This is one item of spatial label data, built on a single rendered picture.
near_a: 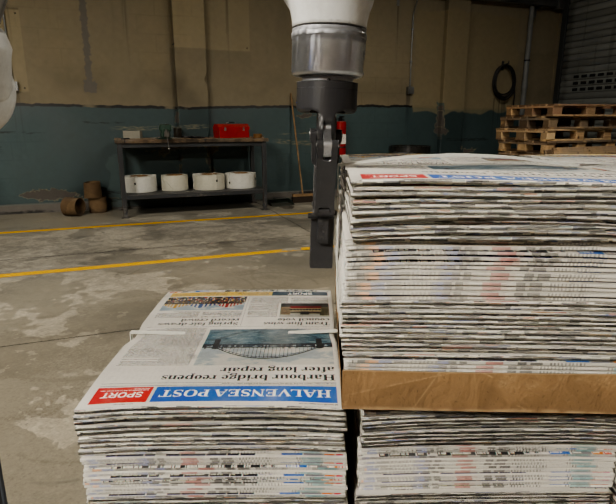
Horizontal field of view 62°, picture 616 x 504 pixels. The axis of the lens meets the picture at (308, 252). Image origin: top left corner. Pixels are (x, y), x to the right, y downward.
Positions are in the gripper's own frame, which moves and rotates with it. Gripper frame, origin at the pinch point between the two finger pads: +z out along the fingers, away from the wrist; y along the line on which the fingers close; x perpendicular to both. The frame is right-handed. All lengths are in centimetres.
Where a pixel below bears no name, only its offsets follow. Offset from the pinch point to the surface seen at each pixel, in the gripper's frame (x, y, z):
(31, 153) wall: 328, 570, 33
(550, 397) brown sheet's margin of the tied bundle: -21.5, -22.3, 9.6
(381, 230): -4.3, -21.4, -6.1
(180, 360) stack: 17.2, -8.6, 13.4
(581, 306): -23.4, -21.6, 0.6
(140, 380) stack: 20.6, -13.6, 13.5
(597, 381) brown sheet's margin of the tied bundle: -25.6, -22.6, 7.7
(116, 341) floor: 96, 182, 99
